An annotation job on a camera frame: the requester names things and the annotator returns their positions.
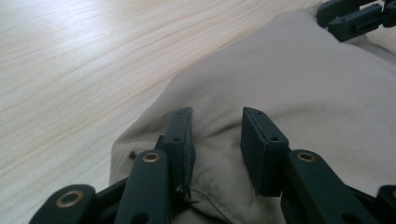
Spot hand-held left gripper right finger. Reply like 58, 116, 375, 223
239, 105, 290, 198

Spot beige shorts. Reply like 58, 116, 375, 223
108, 5, 396, 224

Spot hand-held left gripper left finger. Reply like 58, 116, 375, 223
154, 106, 197, 201

